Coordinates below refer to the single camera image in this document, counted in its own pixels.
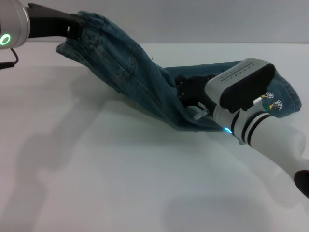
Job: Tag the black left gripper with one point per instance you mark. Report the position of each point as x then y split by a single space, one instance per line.
48 23

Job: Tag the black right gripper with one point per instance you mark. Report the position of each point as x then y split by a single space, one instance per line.
196 90

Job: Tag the blue denim shorts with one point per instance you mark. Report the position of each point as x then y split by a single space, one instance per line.
144 79

